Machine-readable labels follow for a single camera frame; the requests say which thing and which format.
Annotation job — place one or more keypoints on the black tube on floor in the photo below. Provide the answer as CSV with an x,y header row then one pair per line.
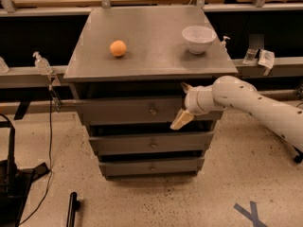
x,y
74,206

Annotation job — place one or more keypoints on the grey top drawer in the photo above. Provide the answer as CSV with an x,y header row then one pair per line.
x,y
128,110

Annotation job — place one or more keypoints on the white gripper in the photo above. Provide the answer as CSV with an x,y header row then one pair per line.
x,y
191,102

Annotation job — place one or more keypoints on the grey three-drawer cabinet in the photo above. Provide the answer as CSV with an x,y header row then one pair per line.
x,y
155,64

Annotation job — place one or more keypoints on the grey middle drawer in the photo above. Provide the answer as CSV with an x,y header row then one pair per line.
x,y
150,143

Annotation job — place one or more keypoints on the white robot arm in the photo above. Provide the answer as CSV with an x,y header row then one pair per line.
x,y
283,119

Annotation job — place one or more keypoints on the orange fruit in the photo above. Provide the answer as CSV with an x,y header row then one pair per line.
x,y
118,48

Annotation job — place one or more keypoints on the clear plastic water bottle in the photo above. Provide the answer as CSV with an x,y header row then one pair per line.
x,y
250,55

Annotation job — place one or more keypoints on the white packet on rail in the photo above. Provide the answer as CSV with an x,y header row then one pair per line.
x,y
267,60

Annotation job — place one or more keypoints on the grey bottom drawer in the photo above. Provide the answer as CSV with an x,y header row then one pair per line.
x,y
159,166

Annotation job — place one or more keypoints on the white ceramic bowl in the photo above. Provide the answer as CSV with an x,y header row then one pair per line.
x,y
198,38

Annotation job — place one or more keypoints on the grey drawer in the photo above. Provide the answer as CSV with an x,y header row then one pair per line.
x,y
159,166
150,143
128,110

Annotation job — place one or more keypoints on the small pump bottle behind cabinet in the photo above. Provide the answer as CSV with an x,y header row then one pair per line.
x,y
224,42

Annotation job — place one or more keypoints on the clear pump sanitizer bottle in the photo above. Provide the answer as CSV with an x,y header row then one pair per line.
x,y
42,64

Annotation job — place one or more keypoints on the black stand base left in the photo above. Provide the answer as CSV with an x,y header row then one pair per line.
x,y
14,182

